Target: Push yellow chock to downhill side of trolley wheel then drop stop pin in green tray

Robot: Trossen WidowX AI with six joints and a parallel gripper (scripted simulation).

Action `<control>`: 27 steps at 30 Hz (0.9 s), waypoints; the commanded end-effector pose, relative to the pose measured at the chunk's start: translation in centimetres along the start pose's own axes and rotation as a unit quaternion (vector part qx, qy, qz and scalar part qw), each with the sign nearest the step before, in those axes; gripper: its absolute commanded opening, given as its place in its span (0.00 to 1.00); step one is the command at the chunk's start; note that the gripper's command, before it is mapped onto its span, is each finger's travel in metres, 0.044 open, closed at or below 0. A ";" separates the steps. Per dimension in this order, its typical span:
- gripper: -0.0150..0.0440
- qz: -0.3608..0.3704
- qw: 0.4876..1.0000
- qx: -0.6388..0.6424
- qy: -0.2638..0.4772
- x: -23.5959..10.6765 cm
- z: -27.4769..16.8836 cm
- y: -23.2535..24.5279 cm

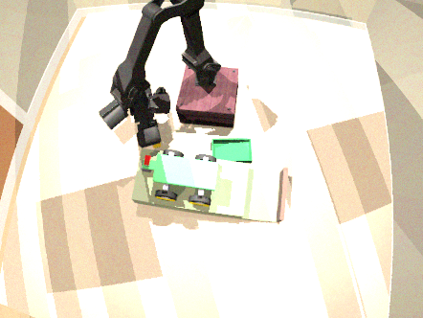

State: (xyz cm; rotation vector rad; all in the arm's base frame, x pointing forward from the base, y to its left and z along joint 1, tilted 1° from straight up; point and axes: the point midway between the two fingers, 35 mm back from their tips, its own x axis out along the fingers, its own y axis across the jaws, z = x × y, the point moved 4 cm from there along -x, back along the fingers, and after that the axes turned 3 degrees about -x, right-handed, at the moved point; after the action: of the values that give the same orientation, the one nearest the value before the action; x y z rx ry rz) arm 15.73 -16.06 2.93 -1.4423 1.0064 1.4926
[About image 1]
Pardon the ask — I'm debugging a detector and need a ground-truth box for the green tray floor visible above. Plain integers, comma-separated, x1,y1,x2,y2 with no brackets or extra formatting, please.
213,141,251,160

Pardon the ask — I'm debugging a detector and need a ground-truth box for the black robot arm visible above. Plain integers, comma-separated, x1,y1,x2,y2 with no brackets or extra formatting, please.
99,0,221,130

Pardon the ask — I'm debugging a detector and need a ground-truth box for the red-headed stop pin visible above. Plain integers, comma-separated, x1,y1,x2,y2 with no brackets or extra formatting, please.
144,155,150,167

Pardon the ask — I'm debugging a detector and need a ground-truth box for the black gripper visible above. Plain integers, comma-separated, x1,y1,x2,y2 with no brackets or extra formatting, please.
129,98,162,148

